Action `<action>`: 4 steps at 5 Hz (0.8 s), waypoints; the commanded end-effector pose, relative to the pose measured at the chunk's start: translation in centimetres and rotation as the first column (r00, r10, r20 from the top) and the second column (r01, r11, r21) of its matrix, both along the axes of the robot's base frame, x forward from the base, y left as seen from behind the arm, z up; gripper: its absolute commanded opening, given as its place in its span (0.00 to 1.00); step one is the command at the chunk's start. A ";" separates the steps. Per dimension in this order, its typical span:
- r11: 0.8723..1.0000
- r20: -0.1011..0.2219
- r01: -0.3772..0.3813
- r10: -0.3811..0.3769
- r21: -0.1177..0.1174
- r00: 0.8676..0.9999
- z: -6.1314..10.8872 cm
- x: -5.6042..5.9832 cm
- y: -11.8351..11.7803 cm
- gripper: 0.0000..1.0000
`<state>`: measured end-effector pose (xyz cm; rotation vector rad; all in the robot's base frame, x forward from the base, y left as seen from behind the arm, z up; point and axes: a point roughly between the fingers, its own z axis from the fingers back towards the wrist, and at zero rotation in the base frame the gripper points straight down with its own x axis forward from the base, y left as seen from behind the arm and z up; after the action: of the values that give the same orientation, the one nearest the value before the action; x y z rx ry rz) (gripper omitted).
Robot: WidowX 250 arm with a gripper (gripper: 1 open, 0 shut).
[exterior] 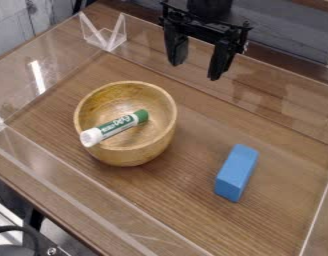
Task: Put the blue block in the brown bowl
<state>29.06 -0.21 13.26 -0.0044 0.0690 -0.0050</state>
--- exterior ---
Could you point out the black table leg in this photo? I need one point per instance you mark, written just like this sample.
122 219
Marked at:
36 219

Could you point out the clear acrylic tray wall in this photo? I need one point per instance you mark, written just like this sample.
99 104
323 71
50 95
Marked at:
110 223

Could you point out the green white marker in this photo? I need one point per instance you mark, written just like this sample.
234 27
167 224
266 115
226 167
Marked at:
92 136

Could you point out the blue rectangular block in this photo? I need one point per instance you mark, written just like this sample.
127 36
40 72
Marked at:
235 172

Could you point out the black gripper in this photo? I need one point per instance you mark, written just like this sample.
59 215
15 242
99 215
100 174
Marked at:
207 20

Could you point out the clear acrylic corner bracket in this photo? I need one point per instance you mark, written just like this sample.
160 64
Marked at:
107 39

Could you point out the brown wooden bowl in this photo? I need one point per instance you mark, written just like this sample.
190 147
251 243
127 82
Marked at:
143 142

